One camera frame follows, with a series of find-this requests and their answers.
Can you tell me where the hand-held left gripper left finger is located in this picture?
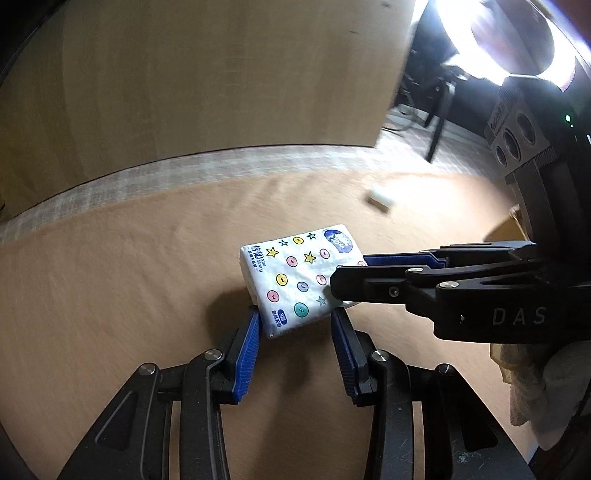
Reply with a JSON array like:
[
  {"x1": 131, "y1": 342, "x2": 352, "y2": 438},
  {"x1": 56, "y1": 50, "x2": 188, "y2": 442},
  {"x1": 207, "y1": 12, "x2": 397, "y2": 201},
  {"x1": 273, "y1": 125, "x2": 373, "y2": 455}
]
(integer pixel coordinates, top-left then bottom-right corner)
[{"x1": 55, "y1": 305, "x2": 263, "y2": 480}]

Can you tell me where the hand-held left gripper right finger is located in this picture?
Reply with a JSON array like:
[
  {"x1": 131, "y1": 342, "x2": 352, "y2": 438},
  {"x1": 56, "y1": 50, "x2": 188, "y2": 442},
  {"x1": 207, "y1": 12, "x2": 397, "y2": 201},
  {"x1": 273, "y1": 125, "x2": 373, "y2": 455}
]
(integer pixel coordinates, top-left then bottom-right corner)
[{"x1": 330, "y1": 307, "x2": 527, "y2": 480}]

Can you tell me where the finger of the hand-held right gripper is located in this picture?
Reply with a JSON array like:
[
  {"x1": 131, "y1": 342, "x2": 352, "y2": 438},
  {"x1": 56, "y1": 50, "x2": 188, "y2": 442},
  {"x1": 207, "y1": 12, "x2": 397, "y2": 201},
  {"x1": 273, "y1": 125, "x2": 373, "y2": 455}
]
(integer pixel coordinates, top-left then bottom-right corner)
[
  {"x1": 364, "y1": 241, "x2": 537, "y2": 269},
  {"x1": 329, "y1": 265, "x2": 440, "y2": 320}
]

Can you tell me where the cardboard box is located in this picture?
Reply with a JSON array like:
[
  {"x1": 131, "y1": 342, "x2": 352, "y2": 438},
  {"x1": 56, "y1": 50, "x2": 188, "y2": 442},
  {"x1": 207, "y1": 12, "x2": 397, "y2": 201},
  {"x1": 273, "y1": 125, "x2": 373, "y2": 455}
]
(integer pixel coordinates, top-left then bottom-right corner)
[{"x1": 482, "y1": 205, "x2": 532, "y2": 245}]

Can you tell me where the patterned tissue pack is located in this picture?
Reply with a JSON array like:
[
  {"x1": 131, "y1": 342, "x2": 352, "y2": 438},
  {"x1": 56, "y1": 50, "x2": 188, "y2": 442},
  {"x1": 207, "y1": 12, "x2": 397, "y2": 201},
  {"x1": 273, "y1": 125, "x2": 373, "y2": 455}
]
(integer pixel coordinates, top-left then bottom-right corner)
[{"x1": 240, "y1": 224, "x2": 368, "y2": 340}]

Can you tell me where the person's right hand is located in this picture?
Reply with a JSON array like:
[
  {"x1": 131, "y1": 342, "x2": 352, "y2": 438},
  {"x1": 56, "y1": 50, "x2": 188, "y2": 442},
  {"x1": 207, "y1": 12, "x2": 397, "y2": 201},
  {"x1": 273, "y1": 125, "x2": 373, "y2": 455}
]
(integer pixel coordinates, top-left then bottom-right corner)
[{"x1": 489, "y1": 342, "x2": 591, "y2": 453}]

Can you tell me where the small white cap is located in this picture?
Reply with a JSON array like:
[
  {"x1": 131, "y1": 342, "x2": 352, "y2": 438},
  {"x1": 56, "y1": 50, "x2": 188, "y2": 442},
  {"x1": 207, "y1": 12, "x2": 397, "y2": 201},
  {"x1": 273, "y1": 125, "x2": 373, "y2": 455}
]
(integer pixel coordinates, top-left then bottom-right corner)
[{"x1": 368, "y1": 185, "x2": 397, "y2": 210}]

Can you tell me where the checked cloth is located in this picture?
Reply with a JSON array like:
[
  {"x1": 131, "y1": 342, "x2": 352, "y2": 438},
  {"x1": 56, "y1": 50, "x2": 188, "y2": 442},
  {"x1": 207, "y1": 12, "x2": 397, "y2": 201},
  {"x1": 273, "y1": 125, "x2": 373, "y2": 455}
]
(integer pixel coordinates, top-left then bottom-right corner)
[{"x1": 0, "y1": 124, "x2": 504, "y2": 241}]

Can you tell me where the large wooden board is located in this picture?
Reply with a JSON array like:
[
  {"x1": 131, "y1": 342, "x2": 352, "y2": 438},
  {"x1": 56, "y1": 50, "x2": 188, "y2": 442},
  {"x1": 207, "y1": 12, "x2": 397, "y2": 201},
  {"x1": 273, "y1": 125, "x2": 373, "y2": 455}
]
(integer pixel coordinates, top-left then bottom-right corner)
[{"x1": 0, "y1": 0, "x2": 414, "y2": 217}]

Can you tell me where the ring light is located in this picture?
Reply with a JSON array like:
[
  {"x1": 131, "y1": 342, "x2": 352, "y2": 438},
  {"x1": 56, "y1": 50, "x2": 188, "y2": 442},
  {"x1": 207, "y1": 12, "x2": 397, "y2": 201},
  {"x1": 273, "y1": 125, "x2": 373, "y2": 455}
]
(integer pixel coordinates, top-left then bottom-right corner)
[{"x1": 429, "y1": 0, "x2": 583, "y2": 93}]

